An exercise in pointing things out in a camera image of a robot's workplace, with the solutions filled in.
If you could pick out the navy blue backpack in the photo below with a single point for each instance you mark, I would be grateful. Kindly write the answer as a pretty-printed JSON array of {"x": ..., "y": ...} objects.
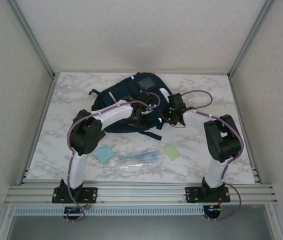
[{"x": 121, "y": 90}]

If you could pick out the green sticky note pad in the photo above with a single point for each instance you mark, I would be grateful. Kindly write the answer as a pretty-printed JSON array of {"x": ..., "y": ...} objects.
[{"x": 171, "y": 151}]

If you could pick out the clear bag of pens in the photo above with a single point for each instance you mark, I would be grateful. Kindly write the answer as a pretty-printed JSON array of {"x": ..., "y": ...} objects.
[{"x": 139, "y": 157}]

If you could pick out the blue sticky note pad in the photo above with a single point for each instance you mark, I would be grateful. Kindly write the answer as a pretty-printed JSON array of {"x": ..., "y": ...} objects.
[{"x": 103, "y": 153}]

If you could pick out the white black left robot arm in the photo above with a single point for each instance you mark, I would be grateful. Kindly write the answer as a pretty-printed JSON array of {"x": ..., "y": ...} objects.
[{"x": 111, "y": 112}]

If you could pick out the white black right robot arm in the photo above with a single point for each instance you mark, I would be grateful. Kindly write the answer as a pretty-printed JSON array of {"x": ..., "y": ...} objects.
[{"x": 196, "y": 118}]

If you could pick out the black controller board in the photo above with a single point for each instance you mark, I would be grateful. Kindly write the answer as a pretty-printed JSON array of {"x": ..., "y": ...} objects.
[
  {"x": 72, "y": 211},
  {"x": 212, "y": 212}
]

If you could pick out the aluminium side rail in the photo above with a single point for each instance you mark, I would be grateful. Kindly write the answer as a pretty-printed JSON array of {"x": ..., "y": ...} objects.
[
  {"x": 244, "y": 125},
  {"x": 37, "y": 130}
]

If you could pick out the aluminium cross rail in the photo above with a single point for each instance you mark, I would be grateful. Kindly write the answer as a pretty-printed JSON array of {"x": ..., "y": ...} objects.
[{"x": 141, "y": 193}]

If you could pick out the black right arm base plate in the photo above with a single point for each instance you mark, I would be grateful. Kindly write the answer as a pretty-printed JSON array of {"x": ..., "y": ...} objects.
[{"x": 192, "y": 196}]

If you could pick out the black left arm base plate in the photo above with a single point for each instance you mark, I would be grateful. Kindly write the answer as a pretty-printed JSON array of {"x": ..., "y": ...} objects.
[{"x": 91, "y": 193}]

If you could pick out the aluminium corner post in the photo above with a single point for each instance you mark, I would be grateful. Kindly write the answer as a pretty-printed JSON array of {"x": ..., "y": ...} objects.
[
  {"x": 32, "y": 37},
  {"x": 251, "y": 37}
]

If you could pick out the aluminium frame leg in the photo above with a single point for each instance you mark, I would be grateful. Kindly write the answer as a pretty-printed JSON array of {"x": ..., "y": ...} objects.
[
  {"x": 277, "y": 225},
  {"x": 5, "y": 222}
]

